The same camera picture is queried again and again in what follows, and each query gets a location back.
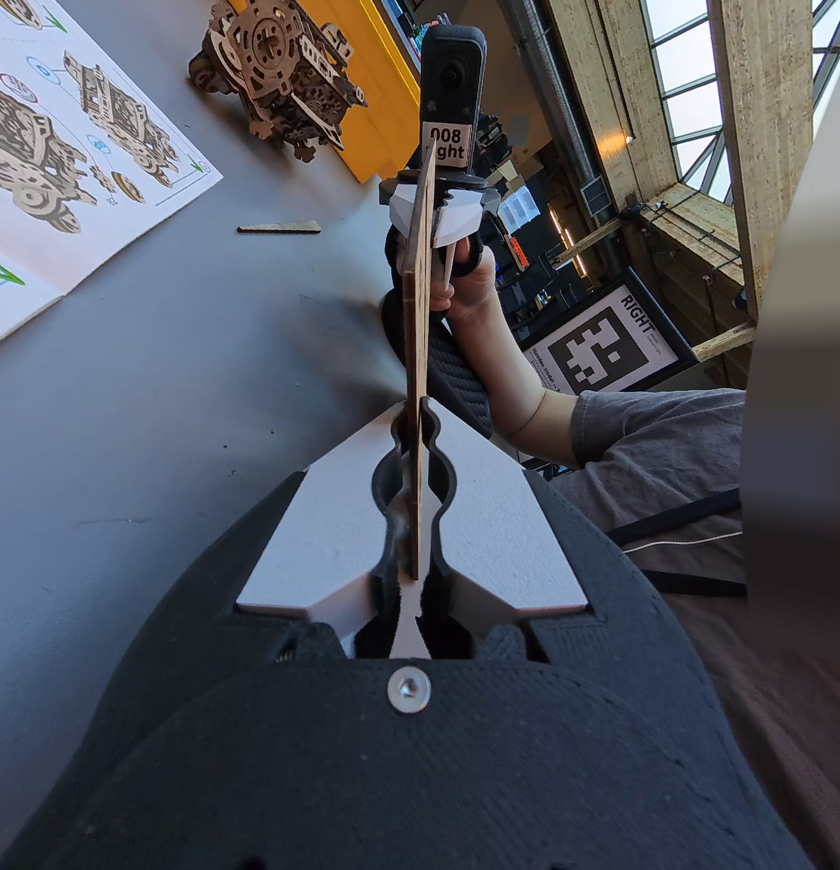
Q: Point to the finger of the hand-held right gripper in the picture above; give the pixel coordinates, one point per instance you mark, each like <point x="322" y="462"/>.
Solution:
<point x="403" y="207"/>
<point x="461" y="217"/>

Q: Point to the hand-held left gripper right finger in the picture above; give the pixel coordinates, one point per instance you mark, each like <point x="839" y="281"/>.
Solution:
<point x="508" y="544"/>

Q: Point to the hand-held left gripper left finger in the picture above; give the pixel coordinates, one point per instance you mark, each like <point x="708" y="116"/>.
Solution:
<point x="318" y="544"/>

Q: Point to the narrow wooden parts sheet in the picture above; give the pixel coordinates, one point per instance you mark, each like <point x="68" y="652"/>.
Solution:
<point x="418" y="340"/>

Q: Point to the person's right forearm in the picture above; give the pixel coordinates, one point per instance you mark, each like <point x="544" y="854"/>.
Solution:
<point x="515" y="394"/>

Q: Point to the assembled wooden model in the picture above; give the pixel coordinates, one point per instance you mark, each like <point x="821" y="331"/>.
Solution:
<point x="277" y="61"/>

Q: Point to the person's right hand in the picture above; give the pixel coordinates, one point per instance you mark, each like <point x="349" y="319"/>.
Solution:
<point x="474" y="296"/>

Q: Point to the yellow plastic bin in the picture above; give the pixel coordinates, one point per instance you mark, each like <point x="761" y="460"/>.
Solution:
<point x="372" y="102"/>

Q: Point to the flat wooden stick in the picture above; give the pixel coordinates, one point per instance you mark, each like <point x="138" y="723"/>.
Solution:
<point x="277" y="227"/>

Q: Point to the framed marker sign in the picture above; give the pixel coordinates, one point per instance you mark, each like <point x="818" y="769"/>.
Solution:
<point x="597" y="346"/>

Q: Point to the skylight window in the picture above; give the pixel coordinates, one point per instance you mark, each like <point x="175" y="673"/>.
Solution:
<point x="678" y="61"/>

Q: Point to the person's brown trousers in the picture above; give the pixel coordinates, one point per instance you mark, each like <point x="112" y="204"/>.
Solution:
<point x="732" y="680"/>

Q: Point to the wooden roof beam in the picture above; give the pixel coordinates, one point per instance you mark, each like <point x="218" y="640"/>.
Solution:
<point x="760" y="136"/>

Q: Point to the instruction booklet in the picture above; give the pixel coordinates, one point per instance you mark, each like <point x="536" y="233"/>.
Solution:
<point x="87" y="238"/>

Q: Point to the grey ventilation duct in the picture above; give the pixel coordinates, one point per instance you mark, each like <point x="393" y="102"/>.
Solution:
<point x="556" y="102"/>

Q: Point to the wall vent grille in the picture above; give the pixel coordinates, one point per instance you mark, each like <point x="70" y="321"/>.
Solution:
<point x="595" y="195"/>

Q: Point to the wall lamp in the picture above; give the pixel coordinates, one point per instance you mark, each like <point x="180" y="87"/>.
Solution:
<point x="627" y="139"/>

